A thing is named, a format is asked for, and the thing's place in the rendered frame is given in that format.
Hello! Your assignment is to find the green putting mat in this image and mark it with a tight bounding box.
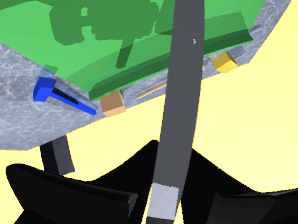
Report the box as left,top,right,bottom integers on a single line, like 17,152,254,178
0,0,265,93

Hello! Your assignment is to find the brown block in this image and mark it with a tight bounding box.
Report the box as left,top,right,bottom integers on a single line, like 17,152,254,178
100,89,126,119

